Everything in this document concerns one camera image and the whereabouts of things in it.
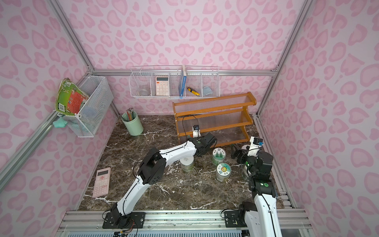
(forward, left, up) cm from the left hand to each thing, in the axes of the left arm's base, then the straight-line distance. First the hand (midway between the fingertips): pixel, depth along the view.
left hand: (196, 136), depth 98 cm
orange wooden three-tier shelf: (+11, -21, +7) cm, 25 cm away
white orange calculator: (+22, +21, +24) cm, 39 cm away
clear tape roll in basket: (+21, +34, +20) cm, 45 cm away
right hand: (-16, -22, +15) cm, 31 cm away
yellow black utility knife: (+21, +2, +21) cm, 30 cm away
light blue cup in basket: (+26, -8, +18) cm, 32 cm away
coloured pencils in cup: (+13, +44, +9) cm, 47 cm away
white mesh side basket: (-10, +54, +26) cm, 61 cm away
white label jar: (-25, -27, 0) cm, 37 cm away
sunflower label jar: (-25, -15, +2) cm, 29 cm away
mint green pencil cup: (+9, +44, 0) cm, 44 cm away
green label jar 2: (-20, +6, +2) cm, 21 cm away
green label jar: (-15, -13, +1) cm, 20 cm away
